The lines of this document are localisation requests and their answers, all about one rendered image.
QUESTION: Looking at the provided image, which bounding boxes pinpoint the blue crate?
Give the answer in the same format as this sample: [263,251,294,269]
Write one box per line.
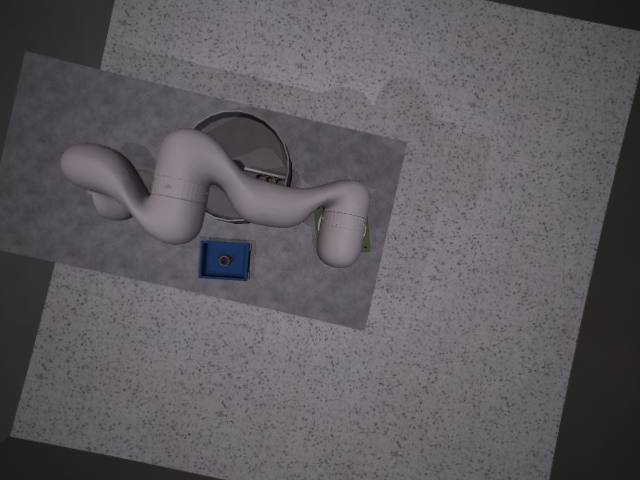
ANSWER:
[198,240,252,281]

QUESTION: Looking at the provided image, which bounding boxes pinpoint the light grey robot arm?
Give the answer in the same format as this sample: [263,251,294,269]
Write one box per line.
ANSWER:
[60,128,370,268]

